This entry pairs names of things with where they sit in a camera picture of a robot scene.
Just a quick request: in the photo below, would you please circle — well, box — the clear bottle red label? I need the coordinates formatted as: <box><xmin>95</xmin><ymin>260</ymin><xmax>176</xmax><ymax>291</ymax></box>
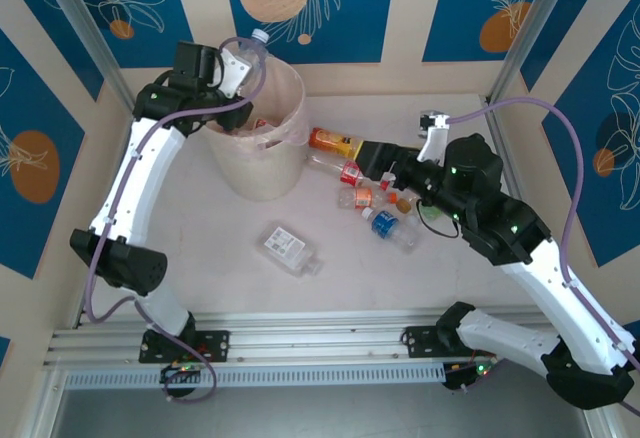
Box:
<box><xmin>307</xmin><ymin>153</ymin><xmax>392</xmax><ymax>192</ymax></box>

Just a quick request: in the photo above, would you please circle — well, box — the clear bottle orange label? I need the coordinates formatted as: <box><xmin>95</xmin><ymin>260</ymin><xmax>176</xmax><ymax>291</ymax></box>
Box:
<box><xmin>336</xmin><ymin>185</ymin><xmax>400</xmax><ymax>212</ymax></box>

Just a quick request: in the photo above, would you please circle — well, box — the blue label bottle white cap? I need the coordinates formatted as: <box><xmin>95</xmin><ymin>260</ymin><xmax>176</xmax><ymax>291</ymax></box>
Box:
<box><xmin>360</xmin><ymin>206</ymin><xmax>424</xmax><ymax>254</ymax></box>

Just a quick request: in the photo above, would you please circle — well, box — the orange juice bottle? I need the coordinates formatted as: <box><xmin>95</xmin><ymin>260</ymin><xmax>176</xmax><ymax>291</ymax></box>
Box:
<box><xmin>308</xmin><ymin>126</ymin><xmax>367</xmax><ymax>160</ymax></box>

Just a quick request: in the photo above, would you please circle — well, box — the long clear bottle red-blue label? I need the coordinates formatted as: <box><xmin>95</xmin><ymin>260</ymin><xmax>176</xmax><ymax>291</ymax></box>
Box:
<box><xmin>233</xmin><ymin>28</ymin><xmax>272</xmax><ymax>104</ymax></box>

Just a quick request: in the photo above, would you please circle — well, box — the white round bin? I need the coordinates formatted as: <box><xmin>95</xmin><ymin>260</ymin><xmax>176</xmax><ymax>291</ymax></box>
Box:
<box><xmin>199</xmin><ymin>57</ymin><xmax>310</xmax><ymax>159</ymax></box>

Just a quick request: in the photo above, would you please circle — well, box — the beige round bin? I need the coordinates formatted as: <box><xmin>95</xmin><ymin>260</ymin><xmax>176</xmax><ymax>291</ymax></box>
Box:
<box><xmin>199</xmin><ymin>60</ymin><xmax>307</xmax><ymax>203</ymax></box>

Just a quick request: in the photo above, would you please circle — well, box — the flat square clear bottle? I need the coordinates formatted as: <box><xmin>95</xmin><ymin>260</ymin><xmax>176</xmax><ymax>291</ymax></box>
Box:
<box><xmin>255</xmin><ymin>221</ymin><xmax>325</xmax><ymax>278</ymax></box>

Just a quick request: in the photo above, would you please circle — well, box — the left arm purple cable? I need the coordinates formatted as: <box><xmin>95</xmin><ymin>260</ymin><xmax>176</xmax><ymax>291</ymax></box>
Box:
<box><xmin>84</xmin><ymin>36</ymin><xmax>269</xmax><ymax>403</ymax></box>

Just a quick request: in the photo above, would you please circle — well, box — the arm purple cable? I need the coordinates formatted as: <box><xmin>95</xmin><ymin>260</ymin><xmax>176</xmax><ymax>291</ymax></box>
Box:
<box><xmin>84</xmin><ymin>36</ymin><xmax>269</xmax><ymax>403</ymax></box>
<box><xmin>448</xmin><ymin>97</ymin><xmax>640</xmax><ymax>418</ymax></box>

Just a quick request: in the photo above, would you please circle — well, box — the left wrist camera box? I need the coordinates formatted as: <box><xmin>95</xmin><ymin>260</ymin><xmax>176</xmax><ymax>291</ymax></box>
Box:
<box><xmin>219</xmin><ymin>51</ymin><xmax>252</xmax><ymax>100</ymax></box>

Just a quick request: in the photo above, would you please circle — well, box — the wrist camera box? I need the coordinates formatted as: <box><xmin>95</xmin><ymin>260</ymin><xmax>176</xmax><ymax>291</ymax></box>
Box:
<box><xmin>219</xmin><ymin>51</ymin><xmax>252</xmax><ymax>100</ymax></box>
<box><xmin>417</xmin><ymin>107</ymin><xmax>453</xmax><ymax>164</ymax></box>

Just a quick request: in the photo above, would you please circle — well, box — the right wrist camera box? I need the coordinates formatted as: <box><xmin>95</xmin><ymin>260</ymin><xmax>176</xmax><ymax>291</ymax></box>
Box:
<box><xmin>417</xmin><ymin>107</ymin><xmax>453</xmax><ymax>164</ymax></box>

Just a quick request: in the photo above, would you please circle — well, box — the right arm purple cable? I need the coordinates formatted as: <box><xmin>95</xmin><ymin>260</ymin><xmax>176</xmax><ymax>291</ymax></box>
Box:
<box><xmin>448</xmin><ymin>97</ymin><xmax>640</xmax><ymax>418</ymax></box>

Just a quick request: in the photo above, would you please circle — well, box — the aluminium frame post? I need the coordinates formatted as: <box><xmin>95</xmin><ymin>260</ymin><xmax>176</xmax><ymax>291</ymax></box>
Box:
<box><xmin>34</xmin><ymin>0</ymin><xmax>142</xmax><ymax>115</ymax></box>
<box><xmin>487</xmin><ymin>0</ymin><xmax>576</xmax><ymax>107</ymax></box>

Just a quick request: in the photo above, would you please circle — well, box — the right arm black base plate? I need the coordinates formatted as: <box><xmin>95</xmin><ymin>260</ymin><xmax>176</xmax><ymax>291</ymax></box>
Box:
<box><xmin>401</xmin><ymin>324</ymin><xmax>500</xmax><ymax>360</ymax></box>

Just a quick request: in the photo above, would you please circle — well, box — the long aluminium mounting rail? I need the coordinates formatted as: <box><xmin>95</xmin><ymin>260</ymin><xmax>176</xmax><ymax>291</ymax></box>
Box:
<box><xmin>42</xmin><ymin>309</ymin><xmax>600</xmax><ymax>370</ymax></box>

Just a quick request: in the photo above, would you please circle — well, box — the white slotted cable duct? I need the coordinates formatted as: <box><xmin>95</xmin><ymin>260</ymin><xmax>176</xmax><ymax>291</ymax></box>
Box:
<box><xmin>62</xmin><ymin>362</ymin><xmax>447</xmax><ymax>390</ymax></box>

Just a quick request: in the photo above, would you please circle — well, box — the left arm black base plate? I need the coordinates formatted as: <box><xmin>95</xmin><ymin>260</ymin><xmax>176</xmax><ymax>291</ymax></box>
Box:
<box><xmin>138</xmin><ymin>329</ymin><xmax>232</xmax><ymax>365</ymax></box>

